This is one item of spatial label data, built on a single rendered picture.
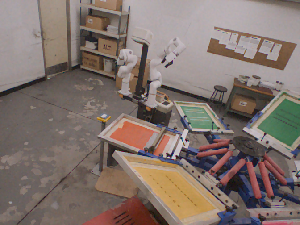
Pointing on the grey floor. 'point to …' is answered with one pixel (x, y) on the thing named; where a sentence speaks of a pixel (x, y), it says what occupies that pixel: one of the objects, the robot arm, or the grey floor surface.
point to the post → (101, 150)
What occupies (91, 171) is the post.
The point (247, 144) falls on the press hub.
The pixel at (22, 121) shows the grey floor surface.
